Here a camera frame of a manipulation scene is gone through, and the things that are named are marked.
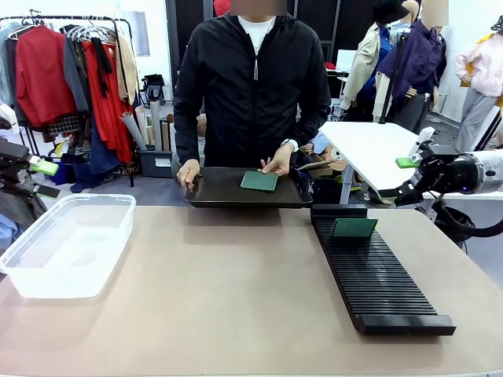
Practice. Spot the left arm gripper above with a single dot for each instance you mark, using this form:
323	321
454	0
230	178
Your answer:
9	165

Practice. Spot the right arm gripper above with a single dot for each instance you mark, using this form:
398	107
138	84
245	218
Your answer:
452	174

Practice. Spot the green PCB board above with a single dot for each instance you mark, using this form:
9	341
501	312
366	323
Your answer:
257	181
353	228

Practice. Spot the black serving tray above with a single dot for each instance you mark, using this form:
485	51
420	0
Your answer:
220	188

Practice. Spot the person's left forearm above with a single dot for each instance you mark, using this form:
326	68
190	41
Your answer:
310	125

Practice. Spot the person's right forearm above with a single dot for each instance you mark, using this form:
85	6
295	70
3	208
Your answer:
186	137

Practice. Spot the person's left hand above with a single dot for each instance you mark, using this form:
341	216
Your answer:
281	161

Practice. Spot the person's right hand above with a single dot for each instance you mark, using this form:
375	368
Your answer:
190	170

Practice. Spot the grey fabric bundle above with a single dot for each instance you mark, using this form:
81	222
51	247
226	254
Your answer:
19	204

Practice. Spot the white table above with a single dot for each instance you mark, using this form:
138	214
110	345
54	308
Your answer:
373	149

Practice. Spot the checked skirt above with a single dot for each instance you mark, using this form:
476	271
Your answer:
63	125

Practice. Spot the blue denim garment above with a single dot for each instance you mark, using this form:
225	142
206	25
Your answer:
103	153

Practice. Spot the beige tape roll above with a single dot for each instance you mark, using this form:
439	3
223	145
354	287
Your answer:
338	163

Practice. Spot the clear plastic storage box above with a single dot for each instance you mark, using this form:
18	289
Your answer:
67	251

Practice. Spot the brown cardboard box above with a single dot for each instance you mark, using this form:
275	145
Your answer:
320	170

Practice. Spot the red dress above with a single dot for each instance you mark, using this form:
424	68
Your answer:
110	118

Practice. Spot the light blue cloth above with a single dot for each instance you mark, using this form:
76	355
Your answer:
322	143

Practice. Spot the black tripod pole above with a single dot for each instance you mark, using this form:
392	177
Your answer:
393	78

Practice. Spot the grey paper roll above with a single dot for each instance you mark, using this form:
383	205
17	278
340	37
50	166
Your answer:
133	131

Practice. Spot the dark navy fabric bundle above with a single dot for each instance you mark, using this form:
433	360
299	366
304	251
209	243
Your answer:
302	169

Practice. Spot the red jacket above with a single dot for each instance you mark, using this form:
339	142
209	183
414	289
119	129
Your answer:
43	74

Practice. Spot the mannequin in purple jacket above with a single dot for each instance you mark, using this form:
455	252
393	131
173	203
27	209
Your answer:
420	70

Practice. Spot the dark grey garment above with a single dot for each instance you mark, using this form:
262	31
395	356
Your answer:
74	74

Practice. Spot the dark grey storage bin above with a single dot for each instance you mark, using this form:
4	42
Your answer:
155	163

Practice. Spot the white paper roll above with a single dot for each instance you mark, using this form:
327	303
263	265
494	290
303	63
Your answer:
142	125

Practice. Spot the black slotted PCB rack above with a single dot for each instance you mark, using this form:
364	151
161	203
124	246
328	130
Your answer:
373	282

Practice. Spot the mannequin in beige coat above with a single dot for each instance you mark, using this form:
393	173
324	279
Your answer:
365	70

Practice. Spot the white wristwatch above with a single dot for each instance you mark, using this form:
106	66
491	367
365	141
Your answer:
291	144

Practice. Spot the light blue garment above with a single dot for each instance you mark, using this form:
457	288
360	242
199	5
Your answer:
4	66

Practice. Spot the beige paper roll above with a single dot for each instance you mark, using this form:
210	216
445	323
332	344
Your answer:
156	125

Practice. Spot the mannequin in pink sweater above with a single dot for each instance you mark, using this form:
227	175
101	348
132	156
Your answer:
481	78

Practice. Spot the brown cardboard tube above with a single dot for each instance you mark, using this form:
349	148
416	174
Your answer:
165	137

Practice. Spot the black scarf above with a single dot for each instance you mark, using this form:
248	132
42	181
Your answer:
103	66

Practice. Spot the beige garment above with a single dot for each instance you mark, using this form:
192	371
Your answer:
127	70

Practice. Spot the black bag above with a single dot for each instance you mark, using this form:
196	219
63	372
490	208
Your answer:
154	88

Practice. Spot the black bucket hat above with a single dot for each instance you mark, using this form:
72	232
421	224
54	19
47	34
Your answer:
391	12

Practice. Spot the person torso black jacket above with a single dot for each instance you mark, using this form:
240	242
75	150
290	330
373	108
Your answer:
251	98

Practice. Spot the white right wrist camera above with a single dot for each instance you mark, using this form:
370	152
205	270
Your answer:
422	143

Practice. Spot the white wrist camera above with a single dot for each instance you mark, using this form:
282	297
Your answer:
8	118
422	143

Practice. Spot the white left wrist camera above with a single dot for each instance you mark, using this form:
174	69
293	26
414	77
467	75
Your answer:
8	118

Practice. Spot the black clothes rail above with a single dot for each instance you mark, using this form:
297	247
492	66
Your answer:
70	18

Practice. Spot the grey wall poster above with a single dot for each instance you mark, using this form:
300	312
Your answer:
140	33

